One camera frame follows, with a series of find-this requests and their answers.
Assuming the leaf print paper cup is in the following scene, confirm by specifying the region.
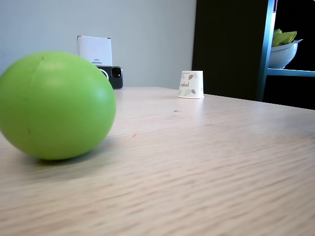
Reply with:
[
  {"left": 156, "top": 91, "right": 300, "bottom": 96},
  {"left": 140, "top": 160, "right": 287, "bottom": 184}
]
[{"left": 177, "top": 70, "right": 205, "bottom": 99}]

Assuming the dark smartphone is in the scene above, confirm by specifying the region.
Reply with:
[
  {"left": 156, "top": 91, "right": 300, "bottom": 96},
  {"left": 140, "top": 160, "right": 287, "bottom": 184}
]
[{"left": 95, "top": 65, "right": 124, "bottom": 90}]

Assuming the green leafy item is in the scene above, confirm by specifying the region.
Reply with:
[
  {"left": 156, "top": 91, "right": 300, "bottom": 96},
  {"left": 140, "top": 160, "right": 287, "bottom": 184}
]
[{"left": 272, "top": 29, "right": 298, "bottom": 48}]

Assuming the blue shelf frame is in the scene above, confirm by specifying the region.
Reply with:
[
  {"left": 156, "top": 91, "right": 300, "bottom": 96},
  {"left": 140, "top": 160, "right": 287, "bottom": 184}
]
[{"left": 257, "top": 0, "right": 315, "bottom": 103}]

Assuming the white bowl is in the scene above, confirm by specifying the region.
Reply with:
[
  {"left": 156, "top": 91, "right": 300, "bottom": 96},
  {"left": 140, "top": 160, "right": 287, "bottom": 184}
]
[{"left": 268, "top": 39, "right": 304, "bottom": 70}]

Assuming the dark cabinet panel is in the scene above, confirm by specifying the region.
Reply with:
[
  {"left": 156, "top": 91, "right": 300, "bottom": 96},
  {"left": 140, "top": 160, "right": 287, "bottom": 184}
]
[{"left": 191, "top": 0, "right": 269, "bottom": 101}]

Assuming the white cardboard box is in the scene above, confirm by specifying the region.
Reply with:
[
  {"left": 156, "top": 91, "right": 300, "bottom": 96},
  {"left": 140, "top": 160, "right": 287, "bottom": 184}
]
[{"left": 76, "top": 35, "right": 113, "bottom": 66}]

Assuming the green foam ball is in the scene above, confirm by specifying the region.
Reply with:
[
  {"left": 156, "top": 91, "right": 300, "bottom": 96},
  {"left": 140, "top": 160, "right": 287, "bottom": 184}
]
[{"left": 0, "top": 51, "right": 117, "bottom": 161}]

